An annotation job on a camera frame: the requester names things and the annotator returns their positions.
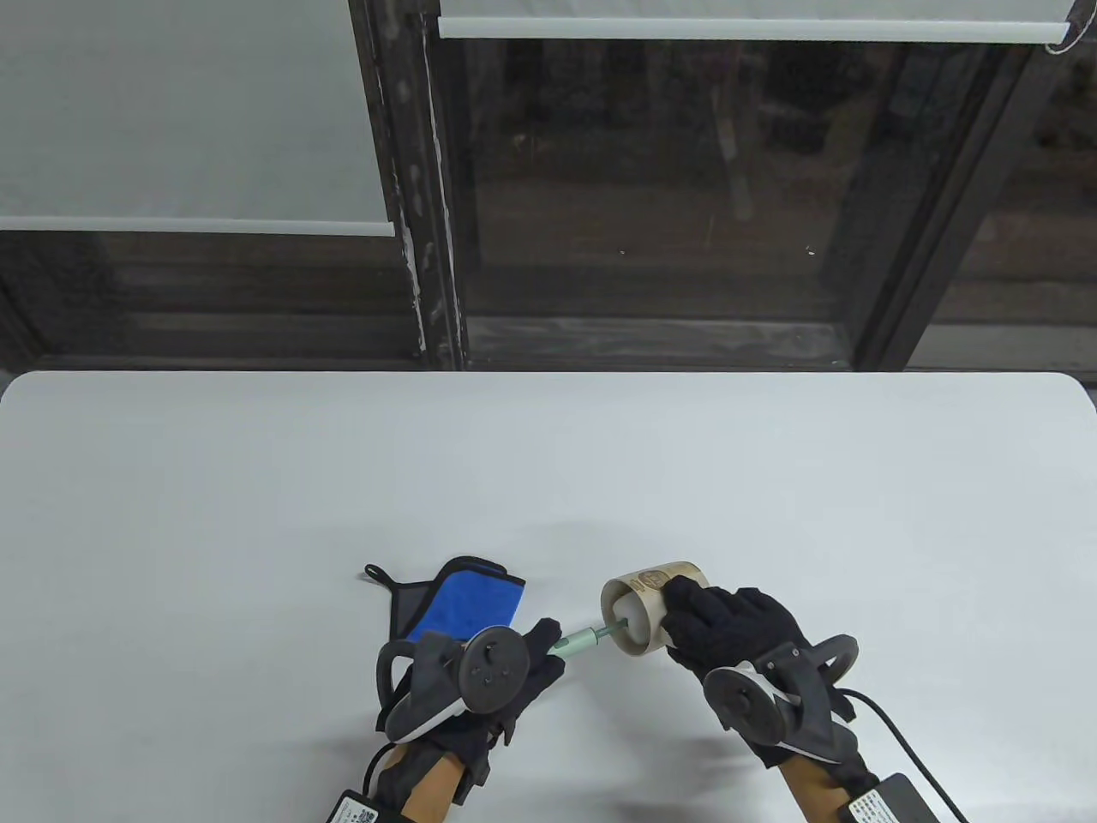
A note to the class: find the beige ceramic water cup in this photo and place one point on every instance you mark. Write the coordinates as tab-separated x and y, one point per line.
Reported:
647	630

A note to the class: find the black labelled sensor box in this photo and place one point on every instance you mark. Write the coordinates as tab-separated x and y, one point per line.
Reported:
900	801
356	810

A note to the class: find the person's right forearm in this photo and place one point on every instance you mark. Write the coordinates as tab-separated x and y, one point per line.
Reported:
814	797

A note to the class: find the dark grey window post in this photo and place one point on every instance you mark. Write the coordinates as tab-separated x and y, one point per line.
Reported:
943	214

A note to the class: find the white roller blind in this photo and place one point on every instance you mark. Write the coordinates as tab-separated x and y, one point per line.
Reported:
171	111
686	30

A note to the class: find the person's right hand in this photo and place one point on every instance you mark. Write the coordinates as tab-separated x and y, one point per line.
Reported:
737	626

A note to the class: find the weathered dark window post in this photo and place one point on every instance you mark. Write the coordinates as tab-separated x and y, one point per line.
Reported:
420	171

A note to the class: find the blue microfiber cloth black trim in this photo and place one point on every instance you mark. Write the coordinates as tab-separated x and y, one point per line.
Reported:
467	600

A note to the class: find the grey tracking controller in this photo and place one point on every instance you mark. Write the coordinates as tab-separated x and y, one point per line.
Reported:
493	669
741	703

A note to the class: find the person's left hand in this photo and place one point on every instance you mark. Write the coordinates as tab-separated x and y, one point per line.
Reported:
544	664

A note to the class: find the white sponge cup brush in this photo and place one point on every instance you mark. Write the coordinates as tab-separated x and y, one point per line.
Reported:
583	639

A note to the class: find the grey window sill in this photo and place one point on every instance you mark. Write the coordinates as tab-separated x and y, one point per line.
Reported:
660	343

